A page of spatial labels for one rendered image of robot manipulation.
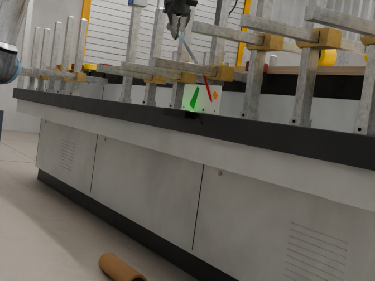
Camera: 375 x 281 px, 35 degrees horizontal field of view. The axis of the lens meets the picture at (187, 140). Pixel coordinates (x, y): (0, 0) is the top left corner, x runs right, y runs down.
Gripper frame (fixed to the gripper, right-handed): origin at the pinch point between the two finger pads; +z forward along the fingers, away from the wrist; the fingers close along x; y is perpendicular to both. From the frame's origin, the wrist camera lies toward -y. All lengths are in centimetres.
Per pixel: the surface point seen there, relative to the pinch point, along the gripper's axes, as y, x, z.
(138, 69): 2.5, 12.3, 14.6
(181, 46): 7.2, -6.4, 2.6
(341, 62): 34, -115, -8
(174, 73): 2.6, -2.5, 13.6
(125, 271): 1, 8, 90
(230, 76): -26.0, -9.2, 13.3
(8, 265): 35, 43, 97
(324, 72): -53, -27, 9
